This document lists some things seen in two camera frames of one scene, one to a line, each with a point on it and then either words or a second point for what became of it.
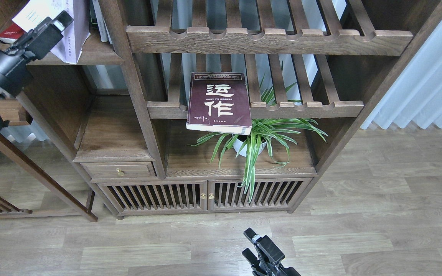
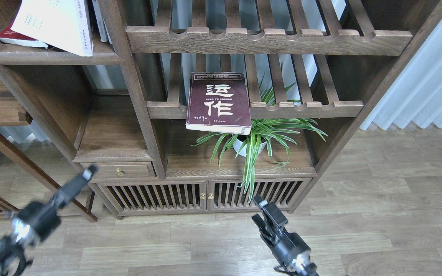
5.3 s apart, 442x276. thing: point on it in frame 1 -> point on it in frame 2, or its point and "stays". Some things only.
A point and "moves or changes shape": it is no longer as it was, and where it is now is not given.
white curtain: [432, 89] stays
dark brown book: [219, 102] stays
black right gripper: [269, 255] -> [289, 248]
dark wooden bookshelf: [161, 107] stays
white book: [68, 48] moves or changes shape
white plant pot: [238, 145] stays
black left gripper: [9, 69] -> [40, 219]
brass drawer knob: [120, 172] stays
